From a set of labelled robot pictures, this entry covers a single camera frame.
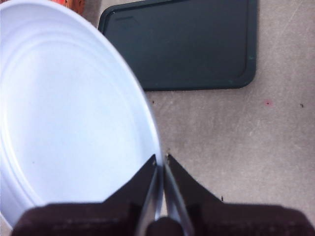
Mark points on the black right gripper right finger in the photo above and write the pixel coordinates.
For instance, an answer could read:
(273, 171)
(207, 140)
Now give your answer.
(233, 218)

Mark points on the black rectangular cutting board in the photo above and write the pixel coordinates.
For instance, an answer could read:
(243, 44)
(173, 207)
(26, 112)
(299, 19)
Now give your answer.
(187, 46)

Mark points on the brown wicker basket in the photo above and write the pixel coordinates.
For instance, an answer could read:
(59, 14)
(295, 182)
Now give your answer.
(75, 3)

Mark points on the blue round plate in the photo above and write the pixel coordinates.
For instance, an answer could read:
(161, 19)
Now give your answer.
(69, 110)

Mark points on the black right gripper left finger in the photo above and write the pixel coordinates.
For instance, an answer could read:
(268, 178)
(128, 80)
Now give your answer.
(98, 218)

